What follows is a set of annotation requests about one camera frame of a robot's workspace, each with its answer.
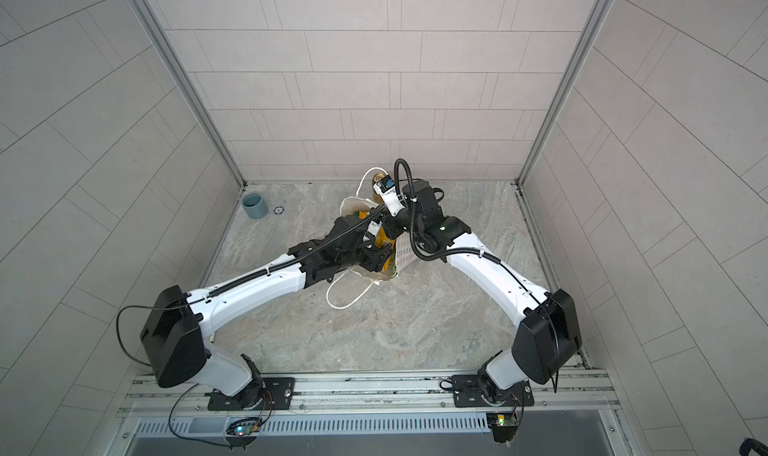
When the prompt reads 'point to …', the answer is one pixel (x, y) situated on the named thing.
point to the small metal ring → (280, 208)
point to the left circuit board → (244, 430)
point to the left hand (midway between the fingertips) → (392, 244)
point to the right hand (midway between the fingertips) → (378, 212)
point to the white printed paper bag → (406, 252)
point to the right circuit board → (504, 425)
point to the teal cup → (254, 206)
